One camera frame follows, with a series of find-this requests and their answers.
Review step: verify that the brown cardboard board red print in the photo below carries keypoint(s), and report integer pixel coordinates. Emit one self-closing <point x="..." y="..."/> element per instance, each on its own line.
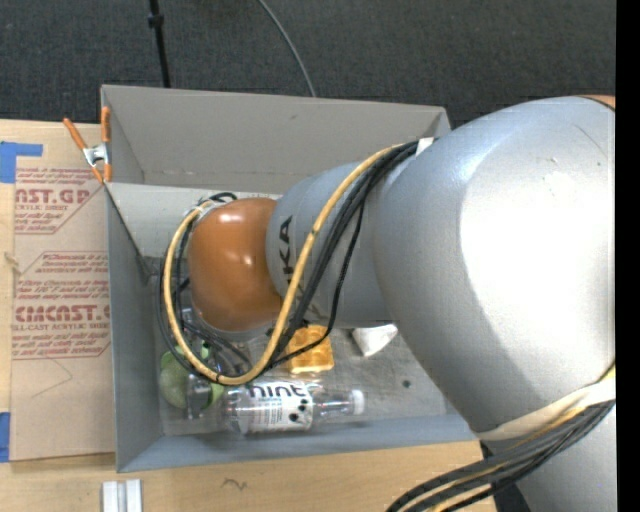
<point x="60" y="390"/>

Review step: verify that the white cloth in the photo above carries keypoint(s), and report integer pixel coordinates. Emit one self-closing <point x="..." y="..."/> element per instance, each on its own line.
<point x="372" y="340"/>

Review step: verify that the green ball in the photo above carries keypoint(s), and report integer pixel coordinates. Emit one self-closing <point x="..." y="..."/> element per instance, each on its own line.
<point x="173" y="380"/>

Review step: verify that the grey metal bin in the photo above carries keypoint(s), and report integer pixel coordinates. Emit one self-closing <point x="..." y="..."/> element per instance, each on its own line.
<point x="240" y="145"/>

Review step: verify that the clear plastic bottle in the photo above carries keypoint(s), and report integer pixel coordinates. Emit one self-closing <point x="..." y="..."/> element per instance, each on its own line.
<point x="272" y="407"/>

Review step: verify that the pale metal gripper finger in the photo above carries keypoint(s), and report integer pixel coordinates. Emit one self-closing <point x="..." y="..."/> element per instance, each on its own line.
<point x="199" y="397"/>

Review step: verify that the yellow sponge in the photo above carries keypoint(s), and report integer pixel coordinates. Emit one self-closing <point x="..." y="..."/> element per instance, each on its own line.
<point x="312" y="355"/>

